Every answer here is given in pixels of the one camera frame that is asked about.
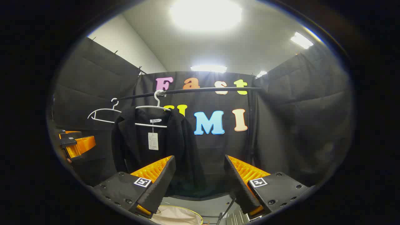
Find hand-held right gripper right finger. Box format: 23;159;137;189
224;155;313;216

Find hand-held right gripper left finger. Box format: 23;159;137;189
93;155;176;219

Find beige laundry hamper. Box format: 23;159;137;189
152;205;203;225

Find black jacket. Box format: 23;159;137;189
112;108;207;197

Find white clothes hanger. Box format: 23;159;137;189
87;98;122;124
135;90;172;128

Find black clothes rack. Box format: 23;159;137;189
116;87;262;163

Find grey metal cabinet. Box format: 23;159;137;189
225;211;250;225

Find black backdrop cloth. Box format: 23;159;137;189
47;36;353;197

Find large ceiling light panel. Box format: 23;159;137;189
170;0;243;32

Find black cable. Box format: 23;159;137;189
217;197;237;225

